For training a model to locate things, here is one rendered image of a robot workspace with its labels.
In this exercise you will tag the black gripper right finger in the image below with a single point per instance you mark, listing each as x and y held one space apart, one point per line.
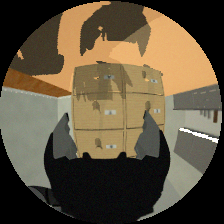
152 148

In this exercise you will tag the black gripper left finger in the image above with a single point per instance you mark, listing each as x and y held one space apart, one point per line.
59 149

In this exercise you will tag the tan chest of drawers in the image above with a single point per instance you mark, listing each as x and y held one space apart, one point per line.
124 129

